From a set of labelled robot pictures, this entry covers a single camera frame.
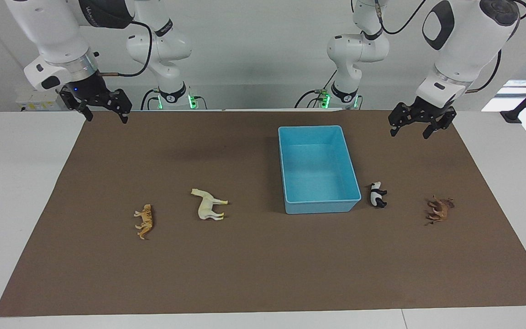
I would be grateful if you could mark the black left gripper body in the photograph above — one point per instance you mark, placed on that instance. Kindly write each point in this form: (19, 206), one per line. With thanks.
(427, 112)

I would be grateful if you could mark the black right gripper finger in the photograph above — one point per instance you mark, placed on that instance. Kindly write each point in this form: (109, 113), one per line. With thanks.
(87, 113)
(124, 116)

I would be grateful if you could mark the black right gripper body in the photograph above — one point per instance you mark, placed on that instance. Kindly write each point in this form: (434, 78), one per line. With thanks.
(94, 93)

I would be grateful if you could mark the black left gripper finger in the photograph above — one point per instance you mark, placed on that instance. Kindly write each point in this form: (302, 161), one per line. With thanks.
(432, 130)
(395, 129)

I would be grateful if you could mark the black white panda toy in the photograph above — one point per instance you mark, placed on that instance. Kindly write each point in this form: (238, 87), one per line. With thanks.
(376, 195)

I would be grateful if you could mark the brown animal toy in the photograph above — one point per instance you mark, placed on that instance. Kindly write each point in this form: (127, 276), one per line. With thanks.
(440, 209)

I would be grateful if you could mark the orange striped tiger toy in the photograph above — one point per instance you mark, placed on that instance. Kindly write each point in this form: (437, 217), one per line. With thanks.
(145, 220)

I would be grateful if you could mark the cream white horse toy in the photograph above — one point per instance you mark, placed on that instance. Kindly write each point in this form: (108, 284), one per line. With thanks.
(206, 206)

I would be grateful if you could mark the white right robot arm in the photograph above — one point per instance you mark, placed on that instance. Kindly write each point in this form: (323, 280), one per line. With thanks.
(53, 27)

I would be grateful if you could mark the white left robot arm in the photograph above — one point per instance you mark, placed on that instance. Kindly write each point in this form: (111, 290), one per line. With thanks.
(464, 41)

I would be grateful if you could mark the white power box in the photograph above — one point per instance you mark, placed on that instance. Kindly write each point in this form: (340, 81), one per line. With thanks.
(34, 98)

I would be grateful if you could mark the light blue storage box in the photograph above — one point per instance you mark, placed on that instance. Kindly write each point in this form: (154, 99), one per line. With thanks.
(318, 173)

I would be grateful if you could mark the brown table mat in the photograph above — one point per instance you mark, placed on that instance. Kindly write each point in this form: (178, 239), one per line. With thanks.
(244, 265)

